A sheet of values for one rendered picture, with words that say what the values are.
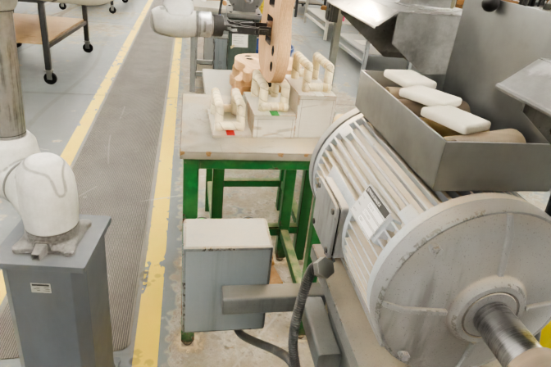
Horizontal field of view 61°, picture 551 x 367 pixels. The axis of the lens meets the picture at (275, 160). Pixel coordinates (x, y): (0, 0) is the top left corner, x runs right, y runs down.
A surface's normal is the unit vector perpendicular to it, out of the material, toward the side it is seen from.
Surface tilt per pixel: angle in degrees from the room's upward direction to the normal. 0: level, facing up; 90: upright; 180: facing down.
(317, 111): 90
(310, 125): 90
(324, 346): 0
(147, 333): 0
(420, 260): 73
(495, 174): 90
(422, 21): 90
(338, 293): 0
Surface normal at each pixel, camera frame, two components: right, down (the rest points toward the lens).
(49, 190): 0.49, 0.18
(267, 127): 0.21, 0.44
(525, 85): -0.53, -0.72
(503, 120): -0.98, -0.02
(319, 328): 0.10, -0.90
